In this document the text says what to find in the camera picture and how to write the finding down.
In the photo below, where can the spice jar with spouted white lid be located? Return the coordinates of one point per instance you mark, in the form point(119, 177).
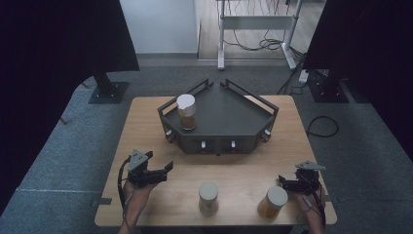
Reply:
point(186, 109)

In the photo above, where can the wide spice jar beige lid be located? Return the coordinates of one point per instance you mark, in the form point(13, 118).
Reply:
point(274, 199)

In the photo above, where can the black table edge tab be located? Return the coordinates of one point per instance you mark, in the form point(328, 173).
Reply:
point(328, 198)
point(101, 202)

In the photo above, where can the black corner rack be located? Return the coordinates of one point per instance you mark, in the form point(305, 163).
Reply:
point(227, 117)

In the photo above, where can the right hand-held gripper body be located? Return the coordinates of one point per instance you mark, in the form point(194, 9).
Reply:
point(307, 180)

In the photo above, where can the white desk frame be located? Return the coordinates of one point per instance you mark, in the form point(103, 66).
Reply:
point(256, 22)

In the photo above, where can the black stand base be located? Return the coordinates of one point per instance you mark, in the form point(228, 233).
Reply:
point(328, 92)
point(108, 92)

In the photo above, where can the black curtain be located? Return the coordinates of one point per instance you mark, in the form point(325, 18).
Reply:
point(48, 65)
point(367, 39)

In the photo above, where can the person's left hand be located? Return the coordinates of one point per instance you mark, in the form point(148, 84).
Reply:
point(138, 196)

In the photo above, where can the person's right hand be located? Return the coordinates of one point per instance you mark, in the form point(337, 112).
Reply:
point(310, 205)

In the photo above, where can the slim spice jar beige lid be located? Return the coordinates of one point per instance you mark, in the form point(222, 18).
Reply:
point(208, 195)

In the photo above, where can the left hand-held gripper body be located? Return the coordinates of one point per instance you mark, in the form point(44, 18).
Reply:
point(139, 169)

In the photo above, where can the white power strip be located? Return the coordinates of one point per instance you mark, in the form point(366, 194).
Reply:
point(304, 76)

